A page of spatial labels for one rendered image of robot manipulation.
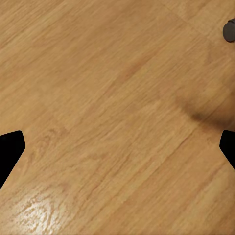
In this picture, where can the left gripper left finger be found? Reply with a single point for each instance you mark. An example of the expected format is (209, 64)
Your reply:
(12, 145)

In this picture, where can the swivel chair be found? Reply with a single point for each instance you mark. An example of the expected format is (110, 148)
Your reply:
(229, 30)

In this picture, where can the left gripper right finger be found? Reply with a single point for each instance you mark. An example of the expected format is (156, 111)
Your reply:
(227, 146)

